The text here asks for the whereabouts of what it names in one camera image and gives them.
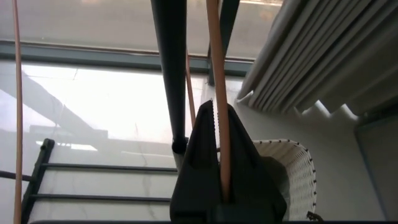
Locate beige curtain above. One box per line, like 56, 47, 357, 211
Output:
238, 0, 398, 116

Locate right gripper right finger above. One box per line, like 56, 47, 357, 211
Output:
223, 104, 287, 222

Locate white laundry basket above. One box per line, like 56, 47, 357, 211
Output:
252, 139, 324, 222

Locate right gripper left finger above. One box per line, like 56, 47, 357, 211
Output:
169, 100, 223, 222

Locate window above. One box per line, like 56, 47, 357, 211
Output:
0, 0, 284, 85

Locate pink clothes hanger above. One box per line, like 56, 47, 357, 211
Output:
11, 0, 24, 224
185, 0, 233, 203

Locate black clothes rack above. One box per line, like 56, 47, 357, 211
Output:
0, 0, 188, 224

